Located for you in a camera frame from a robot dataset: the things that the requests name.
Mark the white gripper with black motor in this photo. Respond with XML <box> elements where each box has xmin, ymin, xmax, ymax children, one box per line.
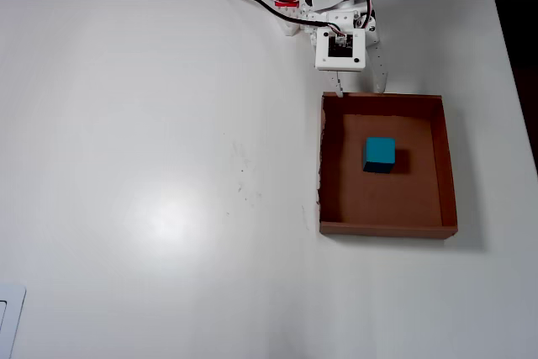
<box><xmin>304</xmin><ymin>8</ymin><xmax>390</xmax><ymax>99</ymax></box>

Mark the blue cube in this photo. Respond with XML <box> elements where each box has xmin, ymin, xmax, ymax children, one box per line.
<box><xmin>361</xmin><ymin>136</ymin><xmax>398</xmax><ymax>175</ymax></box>

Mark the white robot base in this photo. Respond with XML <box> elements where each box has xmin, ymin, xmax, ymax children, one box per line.
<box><xmin>275</xmin><ymin>0</ymin><xmax>313</xmax><ymax>37</ymax></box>

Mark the brown cardboard box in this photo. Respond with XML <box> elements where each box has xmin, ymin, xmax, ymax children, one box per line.
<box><xmin>317</xmin><ymin>92</ymin><xmax>459</xmax><ymax>241</ymax></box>

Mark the white flat device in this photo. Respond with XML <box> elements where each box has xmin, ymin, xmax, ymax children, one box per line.
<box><xmin>0</xmin><ymin>284</ymin><xmax>27</xmax><ymax>359</ymax></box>

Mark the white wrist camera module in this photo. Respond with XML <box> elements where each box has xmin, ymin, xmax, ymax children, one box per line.
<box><xmin>314</xmin><ymin>29</ymin><xmax>367</xmax><ymax>71</ymax></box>

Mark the black camera cable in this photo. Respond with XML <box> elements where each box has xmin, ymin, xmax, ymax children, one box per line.
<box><xmin>220</xmin><ymin>0</ymin><xmax>344</xmax><ymax>36</ymax></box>

